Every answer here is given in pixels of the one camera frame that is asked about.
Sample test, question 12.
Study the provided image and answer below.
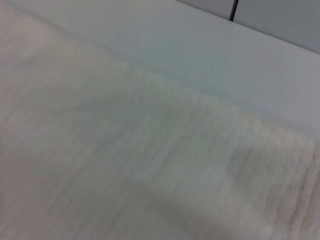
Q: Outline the white ribbed towel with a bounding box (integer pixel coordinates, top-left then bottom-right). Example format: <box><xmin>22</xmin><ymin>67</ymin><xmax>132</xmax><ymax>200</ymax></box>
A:
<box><xmin>0</xmin><ymin>2</ymin><xmax>320</xmax><ymax>240</ymax></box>

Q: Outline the black table leg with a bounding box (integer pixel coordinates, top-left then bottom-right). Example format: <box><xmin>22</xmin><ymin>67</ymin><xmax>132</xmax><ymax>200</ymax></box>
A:
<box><xmin>229</xmin><ymin>0</ymin><xmax>239</xmax><ymax>22</ymax></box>

